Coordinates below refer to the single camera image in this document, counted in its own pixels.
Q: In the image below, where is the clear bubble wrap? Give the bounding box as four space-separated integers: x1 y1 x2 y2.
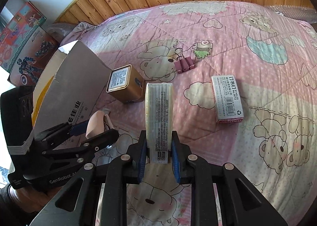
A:
46 23 77 40
265 4 317 25

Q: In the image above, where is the orange teal toy box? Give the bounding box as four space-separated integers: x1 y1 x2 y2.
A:
0 1 47 48

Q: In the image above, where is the gold square tin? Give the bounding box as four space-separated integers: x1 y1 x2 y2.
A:
106 64 144 104

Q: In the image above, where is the dark robot toy box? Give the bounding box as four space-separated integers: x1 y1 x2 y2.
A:
7 26 60 86

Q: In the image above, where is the white cardboard box yellow tape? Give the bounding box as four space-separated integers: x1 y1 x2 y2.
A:
31 40 116 142

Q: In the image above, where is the red white staples box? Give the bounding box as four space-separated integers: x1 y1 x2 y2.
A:
211 75 245 125

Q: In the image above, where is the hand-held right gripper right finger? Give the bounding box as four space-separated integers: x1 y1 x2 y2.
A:
171 132 289 226

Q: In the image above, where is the person's left hand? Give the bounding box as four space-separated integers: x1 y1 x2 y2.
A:
0 184 43 208

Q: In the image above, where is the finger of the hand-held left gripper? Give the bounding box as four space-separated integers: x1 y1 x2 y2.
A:
43 129 120 165
35 119 89 147

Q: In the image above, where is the pink printed blanket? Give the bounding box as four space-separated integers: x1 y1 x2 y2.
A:
45 0 317 226

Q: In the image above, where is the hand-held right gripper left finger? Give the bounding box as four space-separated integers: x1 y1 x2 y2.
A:
30 130 147 226

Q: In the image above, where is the pink binder clip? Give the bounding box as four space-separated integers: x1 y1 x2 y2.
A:
173 47 190 75

